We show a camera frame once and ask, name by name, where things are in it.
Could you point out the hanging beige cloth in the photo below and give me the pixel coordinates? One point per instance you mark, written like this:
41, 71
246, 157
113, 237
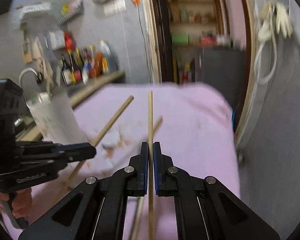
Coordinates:
43, 66

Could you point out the wooden knife board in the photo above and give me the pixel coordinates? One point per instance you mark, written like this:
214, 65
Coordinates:
26, 46

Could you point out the wooden door frame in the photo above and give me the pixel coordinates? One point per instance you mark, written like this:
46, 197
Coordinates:
243, 23

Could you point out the white paper box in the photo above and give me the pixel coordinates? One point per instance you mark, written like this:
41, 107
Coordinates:
57, 39

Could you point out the clear oil jug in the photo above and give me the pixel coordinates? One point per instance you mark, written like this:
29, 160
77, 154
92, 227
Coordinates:
106, 65

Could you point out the chrome faucet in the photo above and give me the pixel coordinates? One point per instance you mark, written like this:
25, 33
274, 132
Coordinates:
27, 72

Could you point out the wooden chopstick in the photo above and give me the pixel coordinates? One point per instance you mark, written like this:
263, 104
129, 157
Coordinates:
139, 207
98, 139
150, 169

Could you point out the soy sauce bottle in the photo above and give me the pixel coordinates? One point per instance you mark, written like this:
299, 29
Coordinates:
76, 72

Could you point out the dark wine bottle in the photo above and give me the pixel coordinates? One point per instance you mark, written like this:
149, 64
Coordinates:
66, 72

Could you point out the cream rubber gloves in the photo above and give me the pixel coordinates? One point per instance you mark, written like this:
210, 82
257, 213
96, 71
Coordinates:
275, 20

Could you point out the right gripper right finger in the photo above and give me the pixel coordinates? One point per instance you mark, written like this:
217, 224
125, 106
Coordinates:
206, 208

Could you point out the dark grey cabinet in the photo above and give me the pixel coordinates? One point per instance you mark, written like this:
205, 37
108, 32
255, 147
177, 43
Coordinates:
222, 68

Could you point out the left hand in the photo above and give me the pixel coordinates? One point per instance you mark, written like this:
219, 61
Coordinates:
21, 204

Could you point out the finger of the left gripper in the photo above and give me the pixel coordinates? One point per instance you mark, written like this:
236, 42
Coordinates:
70, 147
59, 158

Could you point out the red plastic bag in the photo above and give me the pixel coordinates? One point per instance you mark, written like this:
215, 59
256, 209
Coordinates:
69, 43

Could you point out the wooden shelf unit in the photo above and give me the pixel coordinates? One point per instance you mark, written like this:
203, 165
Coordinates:
197, 22

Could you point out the white wall socket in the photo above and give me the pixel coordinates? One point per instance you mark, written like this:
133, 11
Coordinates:
114, 7

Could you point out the white wall rack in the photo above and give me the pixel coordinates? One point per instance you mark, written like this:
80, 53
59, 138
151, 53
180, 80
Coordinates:
30, 11

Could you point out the white plastic utensil holder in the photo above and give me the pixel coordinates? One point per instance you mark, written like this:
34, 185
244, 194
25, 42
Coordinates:
54, 116

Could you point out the pink floral tablecloth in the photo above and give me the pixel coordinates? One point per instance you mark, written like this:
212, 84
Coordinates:
191, 122

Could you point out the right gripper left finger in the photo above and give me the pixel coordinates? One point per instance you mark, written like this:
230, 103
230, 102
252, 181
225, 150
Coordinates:
95, 209

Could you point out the grey wall shelf basket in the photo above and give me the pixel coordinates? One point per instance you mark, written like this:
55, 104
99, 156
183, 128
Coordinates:
70, 10

